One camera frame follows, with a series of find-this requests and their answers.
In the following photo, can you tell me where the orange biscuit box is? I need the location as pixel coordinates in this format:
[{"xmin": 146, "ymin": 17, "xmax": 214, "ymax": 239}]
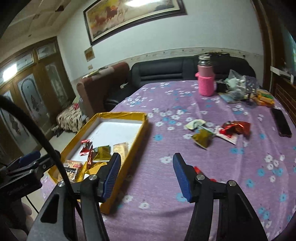
[{"xmin": 252, "ymin": 89, "xmax": 275, "ymax": 108}]

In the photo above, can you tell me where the striped cracker packet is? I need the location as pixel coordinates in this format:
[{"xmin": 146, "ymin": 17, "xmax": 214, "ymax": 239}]
[{"xmin": 63, "ymin": 160, "xmax": 83, "ymax": 183}]

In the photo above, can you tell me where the patterned blanket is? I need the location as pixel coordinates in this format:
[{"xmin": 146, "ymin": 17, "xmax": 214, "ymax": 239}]
[{"xmin": 56, "ymin": 103, "xmax": 88, "ymax": 133}]

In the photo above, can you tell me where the clear biscuit packet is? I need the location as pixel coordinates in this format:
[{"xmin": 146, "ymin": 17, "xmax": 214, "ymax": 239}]
[{"xmin": 113, "ymin": 142, "xmax": 128, "ymax": 161}]

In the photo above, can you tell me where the green-gold snack packet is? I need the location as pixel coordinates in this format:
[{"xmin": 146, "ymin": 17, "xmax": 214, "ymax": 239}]
[{"xmin": 93, "ymin": 145, "xmax": 111, "ymax": 162}]

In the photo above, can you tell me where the pink thermos with knit sleeve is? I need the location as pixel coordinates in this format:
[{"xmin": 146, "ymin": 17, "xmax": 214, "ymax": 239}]
[{"xmin": 195, "ymin": 54, "xmax": 215, "ymax": 96}]

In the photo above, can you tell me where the black smartphone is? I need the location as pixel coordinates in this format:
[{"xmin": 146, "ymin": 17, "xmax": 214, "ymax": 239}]
[{"xmin": 270, "ymin": 108, "xmax": 292, "ymax": 138}]

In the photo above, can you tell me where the black cable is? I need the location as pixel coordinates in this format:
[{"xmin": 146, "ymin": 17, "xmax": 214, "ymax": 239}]
[{"xmin": 0, "ymin": 94, "xmax": 79, "ymax": 241}]

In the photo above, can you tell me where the framed horse painting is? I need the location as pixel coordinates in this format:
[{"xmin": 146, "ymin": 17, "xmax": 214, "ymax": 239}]
[{"xmin": 83, "ymin": 0, "xmax": 186, "ymax": 46}]

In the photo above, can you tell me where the small red candy packet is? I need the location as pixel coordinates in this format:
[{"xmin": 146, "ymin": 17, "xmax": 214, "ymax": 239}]
[{"xmin": 80, "ymin": 139, "xmax": 91, "ymax": 156}]

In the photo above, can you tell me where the clear plastic bag clutter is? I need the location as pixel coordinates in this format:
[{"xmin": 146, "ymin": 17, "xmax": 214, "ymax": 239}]
[{"xmin": 216, "ymin": 69, "xmax": 259, "ymax": 104}]

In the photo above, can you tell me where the gold cardboard tray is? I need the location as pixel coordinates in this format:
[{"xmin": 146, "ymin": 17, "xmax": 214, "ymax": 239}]
[{"xmin": 61, "ymin": 112, "xmax": 148, "ymax": 214}]

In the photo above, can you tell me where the orange-red snack packet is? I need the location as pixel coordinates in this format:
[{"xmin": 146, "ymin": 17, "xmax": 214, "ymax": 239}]
[{"xmin": 222, "ymin": 121, "xmax": 251, "ymax": 137}]

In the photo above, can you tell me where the large yellow snack bag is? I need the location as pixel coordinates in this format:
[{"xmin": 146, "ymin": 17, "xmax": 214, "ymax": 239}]
[{"xmin": 77, "ymin": 162, "xmax": 107, "ymax": 182}]

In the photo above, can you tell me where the olive gold snack packet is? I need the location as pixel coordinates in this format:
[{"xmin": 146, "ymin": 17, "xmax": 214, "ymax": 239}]
[{"xmin": 191, "ymin": 129, "xmax": 213, "ymax": 149}]

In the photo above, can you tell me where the black leather sofa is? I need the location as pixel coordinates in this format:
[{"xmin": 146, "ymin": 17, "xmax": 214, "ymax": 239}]
[{"xmin": 104, "ymin": 52, "xmax": 256, "ymax": 111}]

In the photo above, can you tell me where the wooden glass door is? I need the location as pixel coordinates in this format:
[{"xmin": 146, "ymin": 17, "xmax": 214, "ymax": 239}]
[{"xmin": 1, "ymin": 37, "xmax": 75, "ymax": 164}]

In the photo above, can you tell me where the brown armchair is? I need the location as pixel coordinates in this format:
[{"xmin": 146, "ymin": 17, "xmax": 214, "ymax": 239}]
[{"xmin": 76, "ymin": 62, "xmax": 130, "ymax": 118}]

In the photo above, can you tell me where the purple floral tablecloth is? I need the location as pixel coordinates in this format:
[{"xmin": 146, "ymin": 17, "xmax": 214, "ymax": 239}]
[{"xmin": 40, "ymin": 79, "xmax": 296, "ymax": 241}]

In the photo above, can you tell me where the white-green small packet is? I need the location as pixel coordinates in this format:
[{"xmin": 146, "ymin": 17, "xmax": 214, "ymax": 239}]
[{"xmin": 185, "ymin": 119, "xmax": 206, "ymax": 131}]

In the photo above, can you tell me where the long red snack bar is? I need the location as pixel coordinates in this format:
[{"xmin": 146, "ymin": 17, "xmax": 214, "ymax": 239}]
[{"xmin": 86, "ymin": 145, "xmax": 93, "ymax": 169}]

